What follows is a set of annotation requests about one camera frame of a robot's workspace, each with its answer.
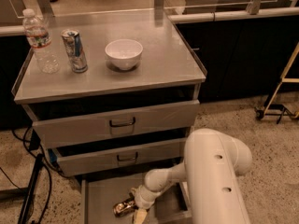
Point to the white ceramic bowl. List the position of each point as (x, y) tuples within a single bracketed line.
[(124, 53)]

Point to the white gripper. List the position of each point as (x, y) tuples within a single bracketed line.
[(142, 200)]

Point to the steel drawer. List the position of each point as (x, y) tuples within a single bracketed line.
[(121, 152), (102, 190), (103, 117)]

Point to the clear plastic water bottle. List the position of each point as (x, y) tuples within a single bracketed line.
[(39, 39)]

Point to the middle steel drawer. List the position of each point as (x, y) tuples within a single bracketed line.
[(121, 152)]

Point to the bottom steel drawer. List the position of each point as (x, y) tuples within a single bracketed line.
[(102, 190)]

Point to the top steel drawer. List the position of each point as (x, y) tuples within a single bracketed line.
[(103, 117)]

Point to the steel drawer cabinet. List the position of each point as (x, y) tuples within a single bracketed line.
[(165, 60)]

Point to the black metal floor bar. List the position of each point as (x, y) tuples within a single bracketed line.
[(30, 190)]

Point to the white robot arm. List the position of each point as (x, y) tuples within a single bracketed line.
[(212, 162)]

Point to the white horizontal rail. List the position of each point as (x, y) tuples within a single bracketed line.
[(235, 15)]

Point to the orange soda can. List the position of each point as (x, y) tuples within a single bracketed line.
[(124, 208)]

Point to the silver blue energy drink can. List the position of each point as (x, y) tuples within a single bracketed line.
[(74, 50)]

